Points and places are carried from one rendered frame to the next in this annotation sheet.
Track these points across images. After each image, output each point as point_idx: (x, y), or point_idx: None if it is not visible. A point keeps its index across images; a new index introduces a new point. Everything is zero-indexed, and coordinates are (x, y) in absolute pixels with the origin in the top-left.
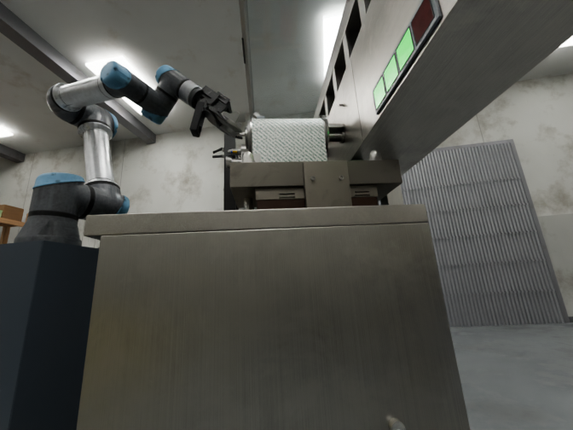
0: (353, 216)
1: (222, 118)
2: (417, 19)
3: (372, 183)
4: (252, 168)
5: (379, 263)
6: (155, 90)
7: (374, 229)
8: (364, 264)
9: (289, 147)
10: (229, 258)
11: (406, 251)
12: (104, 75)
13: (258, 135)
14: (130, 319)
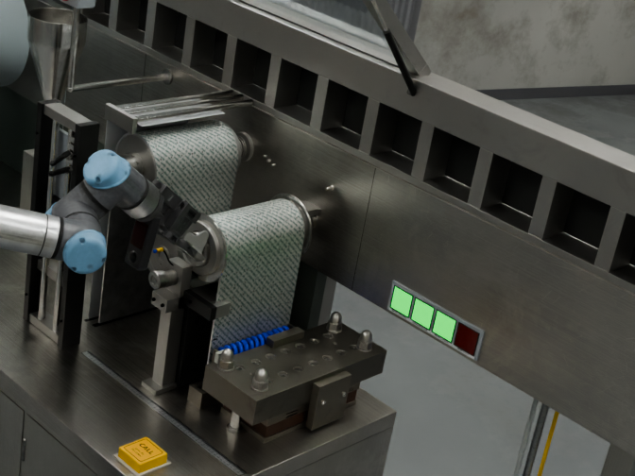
0: (349, 440)
1: (192, 254)
2: (464, 331)
3: (359, 382)
4: (273, 400)
5: (353, 469)
6: (92, 207)
7: (359, 445)
8: (344, 474)
9: (260, 278)
10: None
11: (372, 453)
12: (81, 265)
13: (229, 269)
14: None
